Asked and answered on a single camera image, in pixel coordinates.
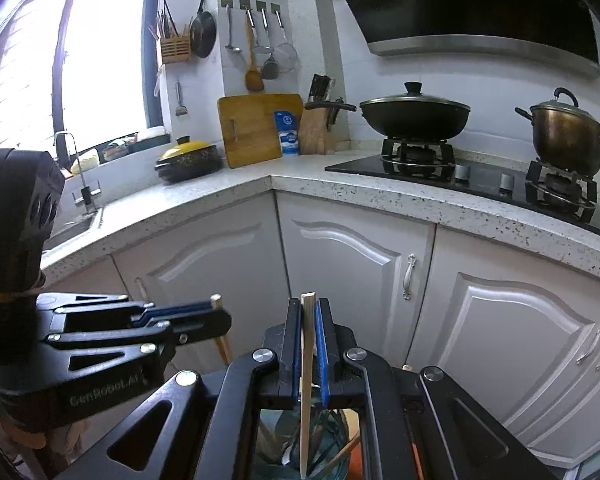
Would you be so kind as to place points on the yellow lidded casserole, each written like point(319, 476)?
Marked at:
point(185, 152)

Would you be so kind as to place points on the wooden knife block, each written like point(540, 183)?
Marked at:
point(312, 132)

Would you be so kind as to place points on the yellow cloth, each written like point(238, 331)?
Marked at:
point(85, 162)

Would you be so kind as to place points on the black gas hob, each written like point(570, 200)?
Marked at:
point(430, 172)

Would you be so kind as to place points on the large mesh strainer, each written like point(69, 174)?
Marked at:
point(286, 57)

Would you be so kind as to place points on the brass cooking pot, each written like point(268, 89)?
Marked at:
point(565, 140)

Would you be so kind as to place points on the brass pot lid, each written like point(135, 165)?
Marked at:
point(565, 105)

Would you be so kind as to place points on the steel peeler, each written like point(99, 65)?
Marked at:
point(181, 109)

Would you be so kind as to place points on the person's left hand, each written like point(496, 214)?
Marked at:
point(27, 430)

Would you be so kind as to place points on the white container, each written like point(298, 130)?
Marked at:
point(151, 134)

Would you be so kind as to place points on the black frying pan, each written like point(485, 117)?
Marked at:
point(203, 35)

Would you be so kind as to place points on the black wok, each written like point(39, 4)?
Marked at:
point(410, 122)

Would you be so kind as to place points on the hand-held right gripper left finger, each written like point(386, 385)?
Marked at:
point(292, 360)

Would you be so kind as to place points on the pale bamboo chopstick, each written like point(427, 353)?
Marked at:
point(308, 340)

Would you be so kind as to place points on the kitchen window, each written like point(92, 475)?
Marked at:
point(105, 50)

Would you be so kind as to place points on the steel faucet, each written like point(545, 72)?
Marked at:
point(82, 180)

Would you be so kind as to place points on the black range hood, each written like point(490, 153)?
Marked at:
point(455, 5)

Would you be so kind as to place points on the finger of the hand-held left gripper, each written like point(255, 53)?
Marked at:
point(200, 327)
point(175, 310)

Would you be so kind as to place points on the wooden cutting board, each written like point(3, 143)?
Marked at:
point(255, 130)

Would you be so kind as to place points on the blue white salt bag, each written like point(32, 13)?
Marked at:
point(286, 135)

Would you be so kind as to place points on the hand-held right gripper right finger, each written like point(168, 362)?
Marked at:
point(322, 360)

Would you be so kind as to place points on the steel sink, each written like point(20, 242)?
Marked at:
point(70, 232)

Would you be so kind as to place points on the wooden spatula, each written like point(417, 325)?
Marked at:
point(254, 80)

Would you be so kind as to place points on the steel ladle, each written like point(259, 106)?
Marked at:
point(228, 30)

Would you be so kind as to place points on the wok lid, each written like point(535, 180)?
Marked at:
point(414, 89)

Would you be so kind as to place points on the blue glass jar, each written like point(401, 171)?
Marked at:
point(275, 417)

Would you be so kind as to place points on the wooden chopstick holder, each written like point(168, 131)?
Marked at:
point(175, 50)

